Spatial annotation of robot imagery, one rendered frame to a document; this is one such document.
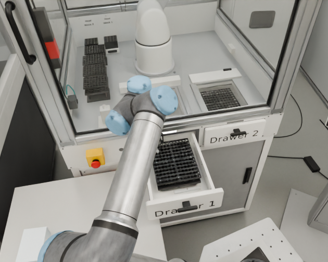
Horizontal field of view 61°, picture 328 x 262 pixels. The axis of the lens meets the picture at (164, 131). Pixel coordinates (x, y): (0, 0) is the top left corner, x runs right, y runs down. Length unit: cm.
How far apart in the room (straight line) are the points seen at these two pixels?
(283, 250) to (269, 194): 110
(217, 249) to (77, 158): 70
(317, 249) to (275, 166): 69
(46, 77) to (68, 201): 55
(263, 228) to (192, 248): 83
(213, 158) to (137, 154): 91
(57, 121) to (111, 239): 70
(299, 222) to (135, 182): 168
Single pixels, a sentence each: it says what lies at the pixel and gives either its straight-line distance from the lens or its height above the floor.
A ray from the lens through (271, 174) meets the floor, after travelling 238.
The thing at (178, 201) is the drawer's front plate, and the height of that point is 92.
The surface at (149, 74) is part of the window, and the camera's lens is 106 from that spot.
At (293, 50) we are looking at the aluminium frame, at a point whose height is 127.
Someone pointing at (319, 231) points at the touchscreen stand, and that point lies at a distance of 218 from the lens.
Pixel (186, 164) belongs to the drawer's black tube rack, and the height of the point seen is 90.
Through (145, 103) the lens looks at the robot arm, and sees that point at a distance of 69.
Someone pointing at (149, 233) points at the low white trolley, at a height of 76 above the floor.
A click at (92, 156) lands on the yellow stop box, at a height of 91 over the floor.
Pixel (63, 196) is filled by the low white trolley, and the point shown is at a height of 76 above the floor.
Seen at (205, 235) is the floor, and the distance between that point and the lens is 201.
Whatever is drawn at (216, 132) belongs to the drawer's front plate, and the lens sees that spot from 130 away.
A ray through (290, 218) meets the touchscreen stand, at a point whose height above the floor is 3.
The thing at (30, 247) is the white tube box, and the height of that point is 81.
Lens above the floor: 181
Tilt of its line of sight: 44 degrees down
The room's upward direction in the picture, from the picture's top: 3 degrees counter-clockwise
